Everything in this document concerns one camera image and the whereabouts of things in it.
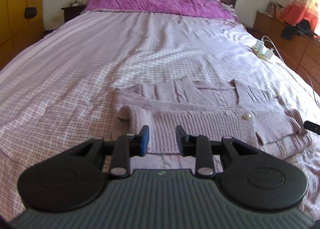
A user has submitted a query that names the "lilac cable knit cardigan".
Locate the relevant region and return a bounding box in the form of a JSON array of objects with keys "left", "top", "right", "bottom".
[{"left": 112, "top": 77, "right": 313, "bottom": 169}]

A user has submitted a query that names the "wooden sideboard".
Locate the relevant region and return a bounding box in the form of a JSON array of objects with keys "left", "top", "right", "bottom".
[{"left": 253, "top": 12, "right": 319, "bottom": 93}]

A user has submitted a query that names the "white charger plug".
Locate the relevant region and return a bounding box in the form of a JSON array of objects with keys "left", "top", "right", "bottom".
[
  {"left": 263, "top": 48, "right": 274, "bottom": 60},
  {"left": 254, "top": 40, "right": 264, "bottom": 54}
]

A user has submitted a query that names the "pink checkered bed sheet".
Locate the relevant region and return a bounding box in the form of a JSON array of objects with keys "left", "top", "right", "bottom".
[{"left": 1, "top": 12, "right": 319, "bottom": 220}]

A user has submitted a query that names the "beige power strip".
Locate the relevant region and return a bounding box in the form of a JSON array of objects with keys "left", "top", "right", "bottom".
[{"left": 252, "top": 47, "right": 268, "bottom": 60}]

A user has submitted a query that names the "black garment on sideboard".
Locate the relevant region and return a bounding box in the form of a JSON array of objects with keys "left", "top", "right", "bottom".
[{"left": 280, "top": 19, "right": 317, "bottom": 40}]

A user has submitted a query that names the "row of books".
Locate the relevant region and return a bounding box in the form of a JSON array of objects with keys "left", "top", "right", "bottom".
[{"left": 266, "top": 1, "right": 285, "bottom": 19}]

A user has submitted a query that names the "orange white curtain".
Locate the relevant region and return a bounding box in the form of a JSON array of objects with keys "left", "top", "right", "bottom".
[{"left": 282, "top": 0, "right": 319, "bottom": 31}]

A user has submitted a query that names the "magenta quilt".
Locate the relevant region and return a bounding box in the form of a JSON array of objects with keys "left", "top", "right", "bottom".
[{"left": 84, "top": 0, "right": 239, "bottom": 21}]

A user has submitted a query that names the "dark wooden nightstand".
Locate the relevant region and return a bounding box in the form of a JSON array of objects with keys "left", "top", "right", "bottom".
[{"left": 61, "top": 5, "right": 86, "bottom": 23}]

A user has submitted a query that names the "small black handbag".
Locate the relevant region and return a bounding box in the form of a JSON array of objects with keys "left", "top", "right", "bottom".
[{"left": 24, "top": 0, "right": 37, "bottom": 19}]

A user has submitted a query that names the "wooden wardrobe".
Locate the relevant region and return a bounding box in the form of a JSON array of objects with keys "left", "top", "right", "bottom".
[{"left": 1, "top": 0, "right": 44, "bottom": 68}]

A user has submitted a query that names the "white charging cable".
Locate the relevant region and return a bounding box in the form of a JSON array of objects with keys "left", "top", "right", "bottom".
[{"left": 260, "top": 35, "right": 320, "bottom": 109}]

